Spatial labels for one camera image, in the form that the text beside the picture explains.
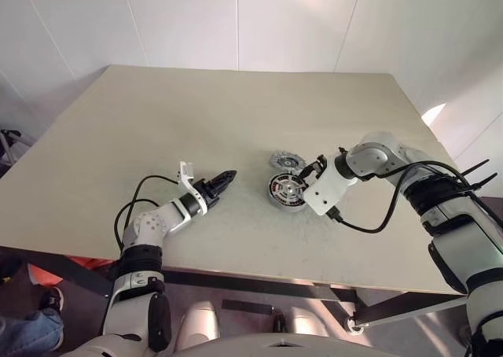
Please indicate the grey robot torso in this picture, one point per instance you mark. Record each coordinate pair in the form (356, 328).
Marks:
(255, 347)

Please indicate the metal trolley frame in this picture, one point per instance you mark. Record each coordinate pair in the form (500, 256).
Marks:
(9, 137)

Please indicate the black metal table frame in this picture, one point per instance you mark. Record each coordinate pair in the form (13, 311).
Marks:
(236, 280)

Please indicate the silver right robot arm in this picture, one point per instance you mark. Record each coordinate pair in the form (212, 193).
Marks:
(452, 215)

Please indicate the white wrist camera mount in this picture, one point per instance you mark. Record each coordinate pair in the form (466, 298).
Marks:
(328, 190)
(185, 172)

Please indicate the pale rounded robot foot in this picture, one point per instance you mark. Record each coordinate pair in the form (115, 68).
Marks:
(308, 325)
(200, 327)

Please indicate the black and white shoe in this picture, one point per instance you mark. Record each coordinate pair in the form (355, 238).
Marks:
(53, 300)

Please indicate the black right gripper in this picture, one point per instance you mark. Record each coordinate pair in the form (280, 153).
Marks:
(317, 166)

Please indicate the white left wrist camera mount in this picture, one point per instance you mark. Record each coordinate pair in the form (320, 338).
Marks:
(185, 172)

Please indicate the orange object under table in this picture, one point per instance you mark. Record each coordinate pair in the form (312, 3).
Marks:
(45, 274)

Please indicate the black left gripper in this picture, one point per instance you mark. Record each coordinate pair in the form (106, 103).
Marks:
(208, 193)

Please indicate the blue jeans leg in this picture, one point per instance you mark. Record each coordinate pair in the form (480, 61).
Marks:
(27, 333)

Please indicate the black wheel rotor part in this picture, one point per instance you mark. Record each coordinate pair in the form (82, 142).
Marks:
(290, 190)

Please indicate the silver metal bracket part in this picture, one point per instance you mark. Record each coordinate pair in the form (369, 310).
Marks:
(285, 161)

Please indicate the table caster wheel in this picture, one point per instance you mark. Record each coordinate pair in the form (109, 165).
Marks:
(353, 326)

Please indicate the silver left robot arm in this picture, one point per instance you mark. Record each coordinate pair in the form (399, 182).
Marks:
(149, 227)

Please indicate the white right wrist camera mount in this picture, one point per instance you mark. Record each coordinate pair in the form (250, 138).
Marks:
(328, 190)

